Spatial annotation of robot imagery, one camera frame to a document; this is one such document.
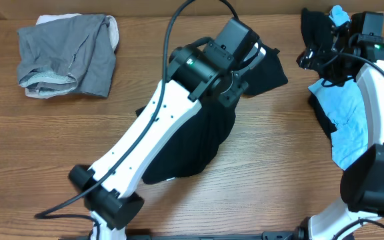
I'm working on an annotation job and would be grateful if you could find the black t-shirt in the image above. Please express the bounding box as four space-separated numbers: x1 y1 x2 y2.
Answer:
142 45 288 185

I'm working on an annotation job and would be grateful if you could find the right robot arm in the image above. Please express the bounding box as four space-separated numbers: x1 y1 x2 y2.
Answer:
293 9 384 239

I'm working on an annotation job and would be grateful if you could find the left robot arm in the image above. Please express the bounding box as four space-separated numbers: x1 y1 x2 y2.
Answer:
69 18 262 239

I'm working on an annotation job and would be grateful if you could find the light blue t-shirt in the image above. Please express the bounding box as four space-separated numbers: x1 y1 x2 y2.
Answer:
309 5 384 170

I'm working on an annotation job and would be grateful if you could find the white garment under grey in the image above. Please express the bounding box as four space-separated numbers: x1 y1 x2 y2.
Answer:
36 13 119 51

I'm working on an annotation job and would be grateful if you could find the folded grey shirt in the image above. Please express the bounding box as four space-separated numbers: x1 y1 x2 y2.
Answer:
17 14 116 99

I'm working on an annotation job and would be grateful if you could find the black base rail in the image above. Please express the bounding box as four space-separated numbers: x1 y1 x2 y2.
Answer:
127 231 293 240

